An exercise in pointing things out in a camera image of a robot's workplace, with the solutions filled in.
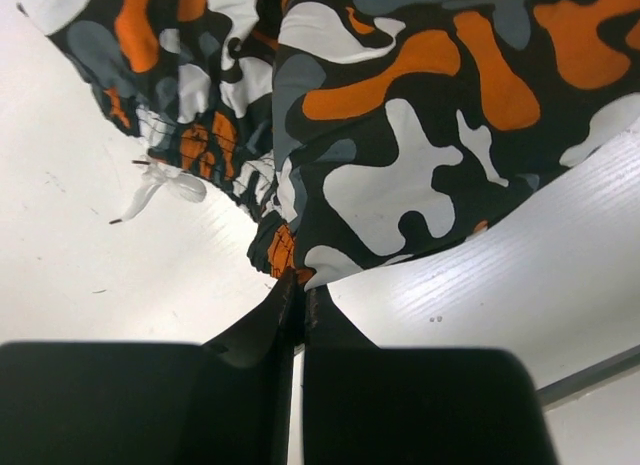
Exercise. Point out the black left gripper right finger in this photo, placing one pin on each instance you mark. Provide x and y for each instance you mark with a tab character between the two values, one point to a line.
364	404

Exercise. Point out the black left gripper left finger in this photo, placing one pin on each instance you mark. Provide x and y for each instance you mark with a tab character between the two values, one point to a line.
226	401

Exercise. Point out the orange grey camouflage shorts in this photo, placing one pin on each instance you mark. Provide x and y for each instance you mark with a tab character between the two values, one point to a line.
355	133

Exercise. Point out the aluminium table edge rail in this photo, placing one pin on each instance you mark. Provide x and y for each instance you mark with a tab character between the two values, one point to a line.
590	378

